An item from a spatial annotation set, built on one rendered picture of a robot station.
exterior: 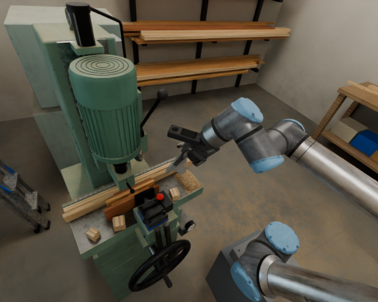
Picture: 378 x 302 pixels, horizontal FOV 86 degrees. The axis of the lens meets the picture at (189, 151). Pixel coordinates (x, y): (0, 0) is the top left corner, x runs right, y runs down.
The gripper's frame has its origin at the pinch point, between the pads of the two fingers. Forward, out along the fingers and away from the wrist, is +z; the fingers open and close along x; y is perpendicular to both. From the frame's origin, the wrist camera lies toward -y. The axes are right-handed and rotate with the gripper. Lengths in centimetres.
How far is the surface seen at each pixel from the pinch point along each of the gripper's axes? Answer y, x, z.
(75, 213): -13.1, -21.1, 38.1
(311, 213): 173, 86, 21
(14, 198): -44, -4, 119
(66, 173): -28, 4, 65
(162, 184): 11.4, 7.0, 25.0
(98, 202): -8.5, -13.7, 34.3
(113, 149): -18.8, -11.6, 1.5
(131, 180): -4.8, -5.7, 18.7
